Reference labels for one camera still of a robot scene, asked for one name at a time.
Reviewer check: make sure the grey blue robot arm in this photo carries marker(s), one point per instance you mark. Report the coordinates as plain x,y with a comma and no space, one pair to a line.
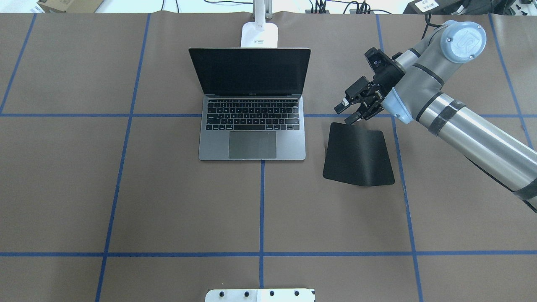
409,86

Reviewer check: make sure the black mouse pad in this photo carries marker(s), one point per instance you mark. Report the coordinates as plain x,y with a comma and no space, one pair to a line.
357,156

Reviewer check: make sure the grey laptop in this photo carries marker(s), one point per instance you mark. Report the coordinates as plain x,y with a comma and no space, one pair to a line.
252,103

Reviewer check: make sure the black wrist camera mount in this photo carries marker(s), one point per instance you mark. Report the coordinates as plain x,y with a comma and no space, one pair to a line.
379,62

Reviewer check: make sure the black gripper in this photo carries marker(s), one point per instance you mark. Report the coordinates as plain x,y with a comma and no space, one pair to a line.
387,82

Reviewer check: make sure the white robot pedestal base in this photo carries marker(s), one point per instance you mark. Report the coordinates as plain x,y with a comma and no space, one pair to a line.
261,295

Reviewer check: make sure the cardboard box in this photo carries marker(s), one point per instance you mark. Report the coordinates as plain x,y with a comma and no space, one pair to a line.
69,6

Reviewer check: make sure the white desk lamp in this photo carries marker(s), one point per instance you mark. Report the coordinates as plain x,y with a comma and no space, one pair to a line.
260,33

